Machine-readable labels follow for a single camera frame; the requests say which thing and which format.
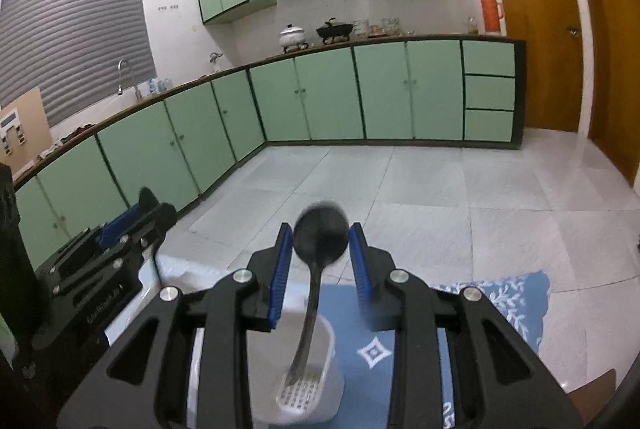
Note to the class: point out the wall water tap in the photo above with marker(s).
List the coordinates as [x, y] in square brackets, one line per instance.
[215, 59]

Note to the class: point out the black rounded utensil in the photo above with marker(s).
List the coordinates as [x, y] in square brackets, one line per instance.
[148, 201]

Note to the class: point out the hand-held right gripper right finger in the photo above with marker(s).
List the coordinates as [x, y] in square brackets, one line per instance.
[358, 274]

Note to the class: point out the grey window blind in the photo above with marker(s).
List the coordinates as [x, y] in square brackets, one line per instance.
[75, 34]

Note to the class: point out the jars on counter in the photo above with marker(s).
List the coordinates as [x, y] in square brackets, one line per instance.
[382, 28]

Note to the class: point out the small glass bottle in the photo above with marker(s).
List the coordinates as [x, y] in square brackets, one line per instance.
[472, 26]

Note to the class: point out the red thermos flask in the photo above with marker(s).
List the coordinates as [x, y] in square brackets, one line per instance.
[492, 11]

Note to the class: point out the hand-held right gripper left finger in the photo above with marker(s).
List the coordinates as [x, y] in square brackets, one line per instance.
[280, 274]

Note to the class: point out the steel sink faucet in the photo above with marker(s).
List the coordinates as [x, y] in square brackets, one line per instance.
[121, 74]

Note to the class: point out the white cooking pot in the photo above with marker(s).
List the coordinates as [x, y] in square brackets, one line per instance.
[291, 36]

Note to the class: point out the white utensil holder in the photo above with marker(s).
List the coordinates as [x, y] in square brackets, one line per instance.
[325, 389]

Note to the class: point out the green base kitchen cabinets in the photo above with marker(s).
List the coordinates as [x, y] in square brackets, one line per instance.
[325, 94]

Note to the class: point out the wooden door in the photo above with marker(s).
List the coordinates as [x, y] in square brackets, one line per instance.
[530, 24]
[615, 59]

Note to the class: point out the black wok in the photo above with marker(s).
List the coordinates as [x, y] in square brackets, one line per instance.
[334, 30]

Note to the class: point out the dark chopstick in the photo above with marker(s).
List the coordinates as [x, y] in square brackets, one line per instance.
[320, 234]

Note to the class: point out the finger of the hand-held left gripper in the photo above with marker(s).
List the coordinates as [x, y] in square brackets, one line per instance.
[120, 223]
[161, 219]

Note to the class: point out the blue patterned tablecloth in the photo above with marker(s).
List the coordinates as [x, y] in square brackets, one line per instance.
[500, 304]

